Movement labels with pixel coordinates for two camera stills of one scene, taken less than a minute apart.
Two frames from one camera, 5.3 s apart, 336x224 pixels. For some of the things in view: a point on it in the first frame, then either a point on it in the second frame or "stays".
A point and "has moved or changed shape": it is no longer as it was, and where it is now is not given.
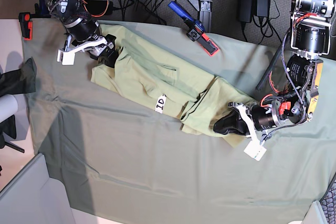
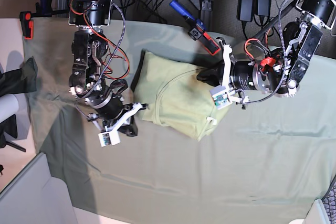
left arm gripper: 84,34 → 110,109
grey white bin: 33,197 stays
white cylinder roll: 8,106 stays
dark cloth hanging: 21,81 stays
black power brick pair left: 245,1 stays
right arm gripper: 273,110 → 254,75
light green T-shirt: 195,98 has moved or changed shape
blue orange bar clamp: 197,31 stays
